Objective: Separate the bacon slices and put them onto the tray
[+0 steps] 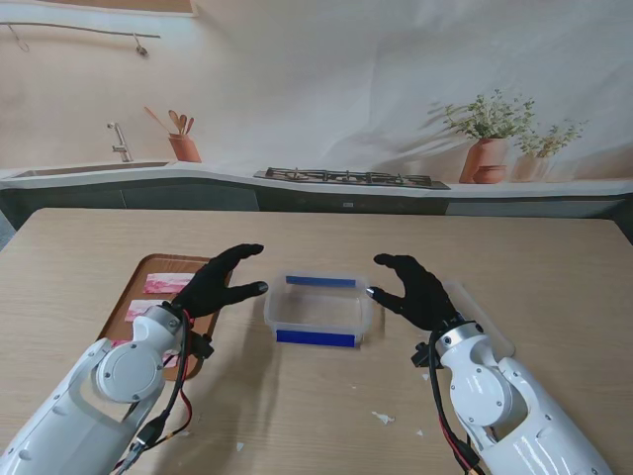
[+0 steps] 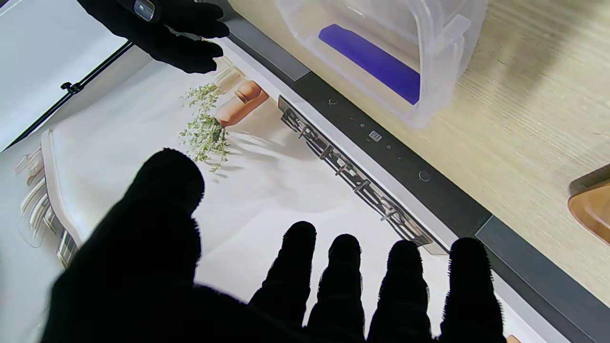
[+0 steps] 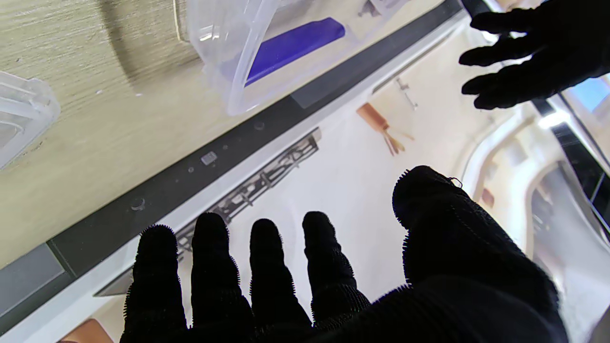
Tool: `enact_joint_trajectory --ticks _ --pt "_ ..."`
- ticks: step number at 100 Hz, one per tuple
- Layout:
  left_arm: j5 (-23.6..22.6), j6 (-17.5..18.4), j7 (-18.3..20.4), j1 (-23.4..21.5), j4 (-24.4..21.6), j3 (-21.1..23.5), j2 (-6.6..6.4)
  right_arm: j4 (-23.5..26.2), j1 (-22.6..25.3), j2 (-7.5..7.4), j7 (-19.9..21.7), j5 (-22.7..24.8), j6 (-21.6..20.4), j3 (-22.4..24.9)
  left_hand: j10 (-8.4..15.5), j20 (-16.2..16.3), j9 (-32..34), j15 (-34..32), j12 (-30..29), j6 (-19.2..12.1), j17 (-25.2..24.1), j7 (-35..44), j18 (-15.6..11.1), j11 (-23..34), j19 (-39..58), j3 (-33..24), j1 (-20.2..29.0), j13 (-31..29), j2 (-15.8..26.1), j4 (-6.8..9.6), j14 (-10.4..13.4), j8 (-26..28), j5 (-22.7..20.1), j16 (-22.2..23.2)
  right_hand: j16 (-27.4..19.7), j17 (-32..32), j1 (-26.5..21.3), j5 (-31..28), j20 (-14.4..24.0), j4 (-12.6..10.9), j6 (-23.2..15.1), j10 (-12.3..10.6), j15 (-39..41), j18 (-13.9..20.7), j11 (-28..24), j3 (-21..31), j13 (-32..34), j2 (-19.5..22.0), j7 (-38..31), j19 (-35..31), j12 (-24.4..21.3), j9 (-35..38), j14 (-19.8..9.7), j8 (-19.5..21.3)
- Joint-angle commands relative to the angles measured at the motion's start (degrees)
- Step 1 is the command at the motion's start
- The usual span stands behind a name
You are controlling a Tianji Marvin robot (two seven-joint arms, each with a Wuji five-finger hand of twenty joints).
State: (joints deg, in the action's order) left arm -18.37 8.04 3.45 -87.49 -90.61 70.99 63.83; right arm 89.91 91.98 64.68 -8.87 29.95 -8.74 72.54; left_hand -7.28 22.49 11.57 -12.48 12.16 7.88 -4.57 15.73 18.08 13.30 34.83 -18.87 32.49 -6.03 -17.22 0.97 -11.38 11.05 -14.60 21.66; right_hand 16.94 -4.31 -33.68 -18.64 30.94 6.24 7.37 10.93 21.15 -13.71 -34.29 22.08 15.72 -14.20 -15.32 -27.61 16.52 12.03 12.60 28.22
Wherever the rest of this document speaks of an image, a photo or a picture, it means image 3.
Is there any clear lid with blue label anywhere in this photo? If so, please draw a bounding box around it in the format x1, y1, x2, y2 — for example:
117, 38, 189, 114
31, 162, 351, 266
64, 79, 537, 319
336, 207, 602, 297
0, 71, 61, 170

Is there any printed kitchen backdrop cloth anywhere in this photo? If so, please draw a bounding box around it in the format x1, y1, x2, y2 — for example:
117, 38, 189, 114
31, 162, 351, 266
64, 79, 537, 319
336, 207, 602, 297
0, 0, 610, 343

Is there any clear container with blue clips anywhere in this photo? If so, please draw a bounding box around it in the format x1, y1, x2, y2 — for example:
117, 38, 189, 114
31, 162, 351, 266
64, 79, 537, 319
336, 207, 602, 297
186, 0, 413, 116

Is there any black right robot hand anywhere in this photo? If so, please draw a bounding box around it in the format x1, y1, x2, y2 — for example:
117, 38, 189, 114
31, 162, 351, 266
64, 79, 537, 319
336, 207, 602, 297
119, 165, 569, 343

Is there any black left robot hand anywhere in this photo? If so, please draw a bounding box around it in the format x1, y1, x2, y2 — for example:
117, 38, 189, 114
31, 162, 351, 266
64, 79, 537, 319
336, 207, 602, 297
459, 0, 610, 111

